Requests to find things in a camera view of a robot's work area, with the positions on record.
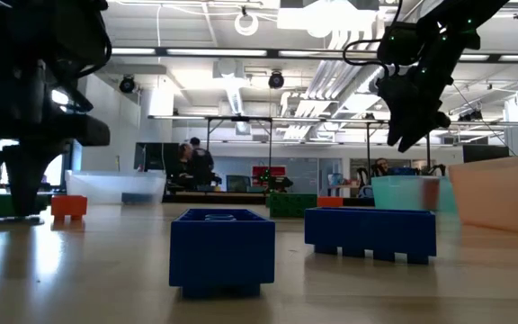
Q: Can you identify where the orange plastic bin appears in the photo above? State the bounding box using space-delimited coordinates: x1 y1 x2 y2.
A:
447 154 518 235

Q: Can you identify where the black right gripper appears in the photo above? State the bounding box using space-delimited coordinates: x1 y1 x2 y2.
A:
375 66 456 154

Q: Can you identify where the clear plastic bin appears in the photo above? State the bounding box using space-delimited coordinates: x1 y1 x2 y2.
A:
64 169 168 206

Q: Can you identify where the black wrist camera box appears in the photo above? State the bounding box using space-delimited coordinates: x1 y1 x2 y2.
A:
377 21 422 67

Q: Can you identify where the teal plastic bin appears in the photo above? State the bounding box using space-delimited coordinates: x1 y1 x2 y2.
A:
371 175 458 212

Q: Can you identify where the red sign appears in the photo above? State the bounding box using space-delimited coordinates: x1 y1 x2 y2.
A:
252 165 287 182

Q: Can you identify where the white ring lamp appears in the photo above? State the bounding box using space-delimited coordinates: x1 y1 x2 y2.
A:
234 11 260 37

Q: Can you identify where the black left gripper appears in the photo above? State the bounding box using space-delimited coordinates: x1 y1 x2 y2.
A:
0 111 111 218

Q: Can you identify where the person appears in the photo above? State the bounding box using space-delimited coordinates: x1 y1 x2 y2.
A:
175 142 197 190
189 136 218 188
372 157 391 177

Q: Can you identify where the blue toy building block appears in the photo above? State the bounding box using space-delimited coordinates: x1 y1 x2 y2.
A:
168 207 277 298
304 206 438 266
121 192 155 204

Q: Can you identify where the orange-red toy building block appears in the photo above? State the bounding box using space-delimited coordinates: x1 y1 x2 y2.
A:
50 194 88 221
317 196 344 209

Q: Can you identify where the black ceiling spotlight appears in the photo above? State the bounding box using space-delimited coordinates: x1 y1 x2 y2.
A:
118 75 137 95
267 70 285 90

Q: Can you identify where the black metal stand frame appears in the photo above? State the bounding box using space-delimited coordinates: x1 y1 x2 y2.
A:
204 115 274 181

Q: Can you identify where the black computer monitor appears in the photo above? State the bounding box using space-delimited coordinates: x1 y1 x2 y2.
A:
461 143 511 164
133 141 181 173

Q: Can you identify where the long ceiling light strip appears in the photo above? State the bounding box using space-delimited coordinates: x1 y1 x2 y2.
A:
111 46 518 63

